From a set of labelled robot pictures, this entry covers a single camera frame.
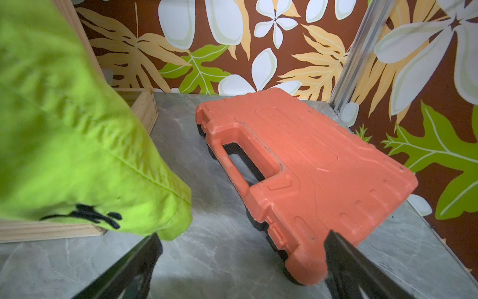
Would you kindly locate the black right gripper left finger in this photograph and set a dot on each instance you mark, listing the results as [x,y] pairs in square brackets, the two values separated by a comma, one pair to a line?
[130,277]

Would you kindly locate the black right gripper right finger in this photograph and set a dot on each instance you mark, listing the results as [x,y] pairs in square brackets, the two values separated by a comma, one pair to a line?
[352,276]

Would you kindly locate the lime green shorts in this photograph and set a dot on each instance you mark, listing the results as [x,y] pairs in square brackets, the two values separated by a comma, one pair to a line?
[72,150]

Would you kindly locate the red plastic tool case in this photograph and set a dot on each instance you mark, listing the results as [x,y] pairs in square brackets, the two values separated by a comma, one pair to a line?
[300,173]

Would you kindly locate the wooden clothes rack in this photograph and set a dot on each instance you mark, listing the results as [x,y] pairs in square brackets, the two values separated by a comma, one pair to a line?
[142,104]

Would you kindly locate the aluminium frame post right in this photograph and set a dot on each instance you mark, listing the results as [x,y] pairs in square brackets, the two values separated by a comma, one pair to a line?
[366,38]

